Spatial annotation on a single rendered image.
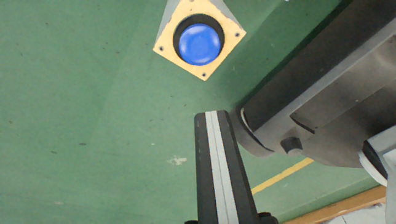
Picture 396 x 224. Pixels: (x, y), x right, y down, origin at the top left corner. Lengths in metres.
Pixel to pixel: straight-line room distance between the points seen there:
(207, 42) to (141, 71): 0.43
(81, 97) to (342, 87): 0.75
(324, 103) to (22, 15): 0.77
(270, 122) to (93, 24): 0.52
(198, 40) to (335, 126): 0.55
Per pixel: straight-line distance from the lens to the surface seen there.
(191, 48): 0.18
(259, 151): 0.58
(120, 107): 0.70
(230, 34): 0.20
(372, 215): 2.02
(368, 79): 0.54
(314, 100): 0.50
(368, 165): 0.65
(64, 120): 0.84
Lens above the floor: 0.50
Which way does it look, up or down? 47 degrees down
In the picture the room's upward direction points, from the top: 175 degrees clockwise
